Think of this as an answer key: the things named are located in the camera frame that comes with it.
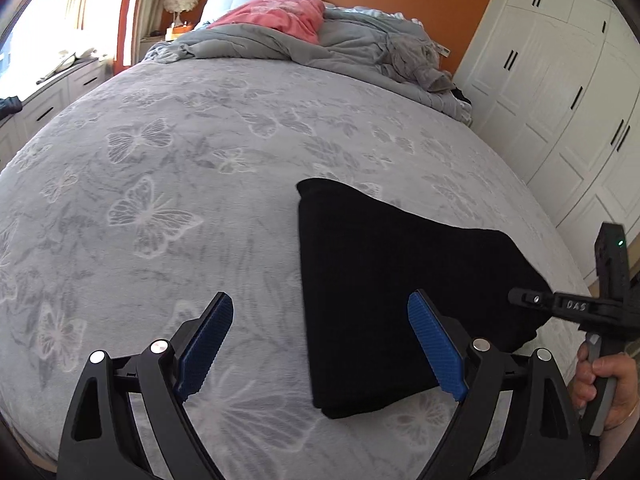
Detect white feather table lamp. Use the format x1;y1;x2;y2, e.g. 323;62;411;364
164;0;201;28

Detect pink pillow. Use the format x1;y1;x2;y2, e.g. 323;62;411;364
207;0;326;45

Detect gold bracelet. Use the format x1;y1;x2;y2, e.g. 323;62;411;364
602;400;640;432

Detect dark blue clothes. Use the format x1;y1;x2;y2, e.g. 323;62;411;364
0;96;24;122

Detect white wardrobe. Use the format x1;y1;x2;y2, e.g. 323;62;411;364
452;0;640;281

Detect grey butterfly print bedspread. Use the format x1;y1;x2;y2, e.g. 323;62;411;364
0;52;596;480

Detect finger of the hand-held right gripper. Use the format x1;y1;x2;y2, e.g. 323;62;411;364
508;287;556;312

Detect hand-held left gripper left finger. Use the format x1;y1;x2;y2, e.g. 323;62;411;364
57;291;235;480

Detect grey duvet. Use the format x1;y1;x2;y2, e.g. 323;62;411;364
145;2;473;121

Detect person's right hand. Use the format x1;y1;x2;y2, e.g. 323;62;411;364
571;342;640;431

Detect black pants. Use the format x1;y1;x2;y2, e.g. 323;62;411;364
296;177;556;420

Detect white sheer curtain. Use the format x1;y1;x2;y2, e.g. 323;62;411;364
142;0;174;41

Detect white nightstand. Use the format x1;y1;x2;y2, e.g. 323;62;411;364
140;27;177;50

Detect grey crumpled garment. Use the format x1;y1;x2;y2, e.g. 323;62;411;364
382;34;454;92

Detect white window seat cabinet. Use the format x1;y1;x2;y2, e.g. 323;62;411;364
0;55;118;171

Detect window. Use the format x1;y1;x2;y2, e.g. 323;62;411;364
0;0;121;103

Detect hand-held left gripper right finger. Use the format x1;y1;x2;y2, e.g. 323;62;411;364
407;289;588;480

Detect grey items on window seat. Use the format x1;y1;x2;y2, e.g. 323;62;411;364
37;47;103;84

